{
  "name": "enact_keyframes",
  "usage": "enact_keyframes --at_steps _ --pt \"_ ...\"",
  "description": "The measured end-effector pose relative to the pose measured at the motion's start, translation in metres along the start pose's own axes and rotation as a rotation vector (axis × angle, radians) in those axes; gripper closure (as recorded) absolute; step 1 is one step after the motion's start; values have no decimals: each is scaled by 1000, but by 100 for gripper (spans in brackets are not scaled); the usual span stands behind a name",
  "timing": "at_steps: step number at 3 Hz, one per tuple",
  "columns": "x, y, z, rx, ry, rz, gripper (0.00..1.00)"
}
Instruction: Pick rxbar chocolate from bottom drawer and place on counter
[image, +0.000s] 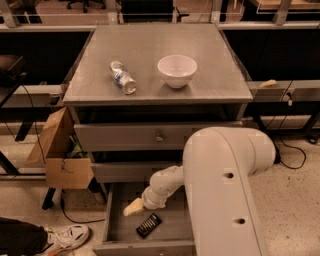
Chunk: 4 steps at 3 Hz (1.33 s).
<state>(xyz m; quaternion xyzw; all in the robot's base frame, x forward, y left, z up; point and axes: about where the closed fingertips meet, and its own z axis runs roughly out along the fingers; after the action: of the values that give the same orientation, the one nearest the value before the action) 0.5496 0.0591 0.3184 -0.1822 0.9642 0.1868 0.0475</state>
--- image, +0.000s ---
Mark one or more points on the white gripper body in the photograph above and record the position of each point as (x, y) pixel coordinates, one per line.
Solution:
(150, 200)

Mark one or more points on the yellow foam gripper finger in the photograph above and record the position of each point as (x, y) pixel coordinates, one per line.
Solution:
(134, 207)

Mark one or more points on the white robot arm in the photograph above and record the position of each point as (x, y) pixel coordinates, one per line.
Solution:
(217, 162)

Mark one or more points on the grey middle drawer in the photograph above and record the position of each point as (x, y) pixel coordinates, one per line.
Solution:
(115, 172)

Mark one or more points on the grey drawer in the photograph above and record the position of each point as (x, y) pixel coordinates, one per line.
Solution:
(140, 136)
(115, 172)
(173, 237)

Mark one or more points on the grey bottom drawer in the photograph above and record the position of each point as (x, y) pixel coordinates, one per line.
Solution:
(173, 237)

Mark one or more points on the grey drawer cabinet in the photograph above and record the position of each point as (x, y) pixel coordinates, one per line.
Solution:
(217, 92)

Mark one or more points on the grey top drawer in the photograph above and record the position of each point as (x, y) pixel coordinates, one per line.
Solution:
(140, 136)

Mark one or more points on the white sneaker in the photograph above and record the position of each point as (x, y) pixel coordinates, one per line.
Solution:
(67, 238)

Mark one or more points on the brown cardboard box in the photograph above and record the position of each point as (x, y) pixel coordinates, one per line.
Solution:
(53, 151)

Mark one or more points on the dark trouser leg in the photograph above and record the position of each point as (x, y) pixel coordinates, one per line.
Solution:
(21, 238)

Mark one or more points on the clear plastic water bottle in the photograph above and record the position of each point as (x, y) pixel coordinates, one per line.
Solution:
(122, 77)

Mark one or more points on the white ceramic bowl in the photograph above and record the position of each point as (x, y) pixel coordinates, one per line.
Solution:
(177, 70)

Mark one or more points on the black table leg right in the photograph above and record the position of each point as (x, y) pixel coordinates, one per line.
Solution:
(264, 127)

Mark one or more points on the yellow foam scrap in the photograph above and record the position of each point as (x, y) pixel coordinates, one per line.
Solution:
(269, 83)

